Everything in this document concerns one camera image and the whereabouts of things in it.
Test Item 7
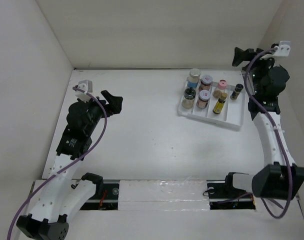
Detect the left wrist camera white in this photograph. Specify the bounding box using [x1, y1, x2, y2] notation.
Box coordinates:
[75, 79, 93, 102]

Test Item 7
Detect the small black lid bottle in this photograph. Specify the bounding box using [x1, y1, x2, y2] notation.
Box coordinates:
[230, 83, 244, 100]

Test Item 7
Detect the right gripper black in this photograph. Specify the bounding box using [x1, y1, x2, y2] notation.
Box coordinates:
[232, 46, 279, 95]

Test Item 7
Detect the red label spice jar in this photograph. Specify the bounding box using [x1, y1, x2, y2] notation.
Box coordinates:
[198, 74, 213, 91]
[196, 90, 211, 109]

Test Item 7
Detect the yellow label cork bottle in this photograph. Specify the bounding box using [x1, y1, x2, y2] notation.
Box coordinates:
[212, 92, 228, 115]

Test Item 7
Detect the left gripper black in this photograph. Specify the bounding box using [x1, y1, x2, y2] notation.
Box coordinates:
[80, 90, 122, 135]

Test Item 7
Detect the black grinder top jar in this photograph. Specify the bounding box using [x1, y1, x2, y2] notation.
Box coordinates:
[181, 87, 196, 109]

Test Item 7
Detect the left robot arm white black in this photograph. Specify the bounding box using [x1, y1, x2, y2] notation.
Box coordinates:
[16, 87, 123, 240]

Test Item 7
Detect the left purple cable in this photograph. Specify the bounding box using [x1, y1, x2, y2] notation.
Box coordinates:
[6, 86, 108, 240]

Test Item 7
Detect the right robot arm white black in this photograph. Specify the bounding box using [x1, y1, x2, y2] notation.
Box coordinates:
[223, 41, 304, 200]

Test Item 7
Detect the pink lid spice bottle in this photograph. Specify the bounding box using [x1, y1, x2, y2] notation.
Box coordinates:
[212, 79, 228, 98]

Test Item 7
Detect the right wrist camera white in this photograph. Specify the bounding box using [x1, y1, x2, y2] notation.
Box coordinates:
[260, 40, 291, 60]

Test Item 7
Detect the white divided organizer tray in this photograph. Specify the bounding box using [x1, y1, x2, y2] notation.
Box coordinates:
[178, 75, 247, 129]

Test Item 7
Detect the blue label silver lid jar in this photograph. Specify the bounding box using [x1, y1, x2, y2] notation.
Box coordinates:
[187, 68, 201, 89]

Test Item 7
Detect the black mounting rail base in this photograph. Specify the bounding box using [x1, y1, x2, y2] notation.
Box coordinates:
[81, 180, 256, 212]

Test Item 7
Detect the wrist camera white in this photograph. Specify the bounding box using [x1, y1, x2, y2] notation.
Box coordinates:
[75, 79, 93, 102]
[260, 40, 291, 60]

